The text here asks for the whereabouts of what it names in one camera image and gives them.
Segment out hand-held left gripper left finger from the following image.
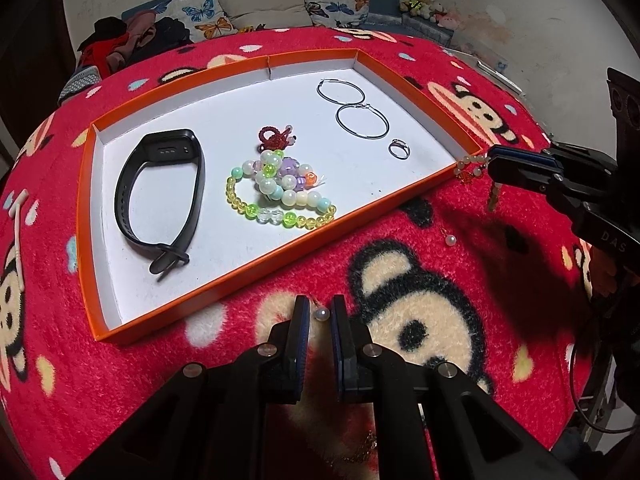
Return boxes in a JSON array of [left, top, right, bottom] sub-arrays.
[[65, 294, 311, 480]]

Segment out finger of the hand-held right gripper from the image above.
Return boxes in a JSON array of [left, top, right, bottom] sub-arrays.
[[487, 157, 596, 211], [492, 142, 618, 181]]

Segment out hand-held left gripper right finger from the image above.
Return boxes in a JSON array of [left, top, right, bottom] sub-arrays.
[[330, 294, 576, 480]]

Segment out yellow green bead bracelet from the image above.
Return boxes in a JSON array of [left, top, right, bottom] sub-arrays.
[[226, 175, 337, 231]]

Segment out pastel bead bracelets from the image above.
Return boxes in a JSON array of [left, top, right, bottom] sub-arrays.
[[230, 149, 333, 213]]

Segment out silver hoop earring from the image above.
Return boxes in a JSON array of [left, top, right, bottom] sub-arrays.
[[336, 103, 390, 139], [316, 79, 367, 107]]

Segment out red knot charm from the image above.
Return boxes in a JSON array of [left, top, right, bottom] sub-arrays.
[[257, 125, 297, 153]]

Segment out orange cardboard tray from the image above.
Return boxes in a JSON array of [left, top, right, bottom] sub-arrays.
[[76, 48, 485, 346]]

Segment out person's right hand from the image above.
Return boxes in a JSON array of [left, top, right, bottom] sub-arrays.
[[590, 247, 621, 297]]

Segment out red monkey print blanket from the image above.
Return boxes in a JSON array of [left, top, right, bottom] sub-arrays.
[[0, 25, 608, 480]]

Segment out group of plush toys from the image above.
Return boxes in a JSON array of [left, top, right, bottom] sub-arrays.
[[396, 0, 462, 29]]

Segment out black fitness band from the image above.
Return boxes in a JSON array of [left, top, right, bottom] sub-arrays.
[[114, 129, 207, 275]]

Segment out butterfly print pillow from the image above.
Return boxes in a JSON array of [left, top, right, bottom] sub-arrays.
[[299, 0, 372, 29], [165, 0, 237, 43]]

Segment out plain beige pillow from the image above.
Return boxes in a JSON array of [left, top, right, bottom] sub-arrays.
[[219, 0, 314, 32]]

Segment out pile of dark clothes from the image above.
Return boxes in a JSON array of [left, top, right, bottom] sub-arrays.
[[77, 15, 194, 82]]

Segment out gold chain necklace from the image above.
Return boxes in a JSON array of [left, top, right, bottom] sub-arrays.
[[325, 430, 378, 466]]

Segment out black cable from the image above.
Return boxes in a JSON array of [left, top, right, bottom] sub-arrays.
[[569, 305, 640, 436]]

